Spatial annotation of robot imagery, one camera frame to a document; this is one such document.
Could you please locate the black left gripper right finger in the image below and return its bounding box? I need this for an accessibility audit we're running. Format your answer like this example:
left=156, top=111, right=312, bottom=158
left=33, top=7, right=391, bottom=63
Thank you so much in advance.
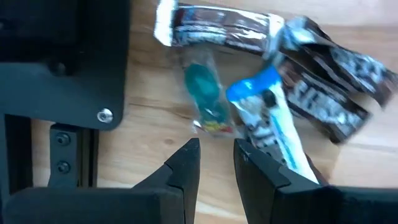
left=233, top=138, right=398, bottom=224

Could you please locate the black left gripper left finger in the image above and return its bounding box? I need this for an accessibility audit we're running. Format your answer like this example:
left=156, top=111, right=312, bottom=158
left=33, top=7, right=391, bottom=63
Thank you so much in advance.
left=2, top=138, right=201, bottom=224

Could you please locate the blue white candy bar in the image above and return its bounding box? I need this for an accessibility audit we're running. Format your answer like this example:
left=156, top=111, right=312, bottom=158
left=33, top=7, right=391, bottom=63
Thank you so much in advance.
left=225, top=65, right=321, bottom=185

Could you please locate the green gummy candy packet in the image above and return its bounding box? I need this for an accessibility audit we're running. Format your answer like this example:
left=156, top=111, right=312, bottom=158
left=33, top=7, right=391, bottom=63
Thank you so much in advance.
left=179, top=51, right=236, bottom=135

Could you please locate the dark brown candy bar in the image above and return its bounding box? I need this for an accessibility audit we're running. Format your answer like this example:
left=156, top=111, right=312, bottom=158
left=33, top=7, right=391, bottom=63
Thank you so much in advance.
left=279, top=15, right=398, bottom=108
left=278, top=57, right=371, bottom=144
left=154, top=0, right=284, bottom=56

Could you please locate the black aluminium table frame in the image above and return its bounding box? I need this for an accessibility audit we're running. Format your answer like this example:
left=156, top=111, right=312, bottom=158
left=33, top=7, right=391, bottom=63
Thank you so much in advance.
left=0, top=114, right=100, bottom=195

